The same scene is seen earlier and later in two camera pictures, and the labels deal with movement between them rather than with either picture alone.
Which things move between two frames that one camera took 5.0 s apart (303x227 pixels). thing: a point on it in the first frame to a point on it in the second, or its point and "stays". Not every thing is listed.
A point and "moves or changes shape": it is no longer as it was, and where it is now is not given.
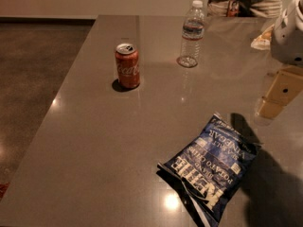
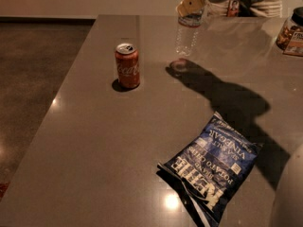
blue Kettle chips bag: (210, 167) stays
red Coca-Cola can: (128, 65) stays
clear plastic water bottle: (192, 36) moves or changes shape
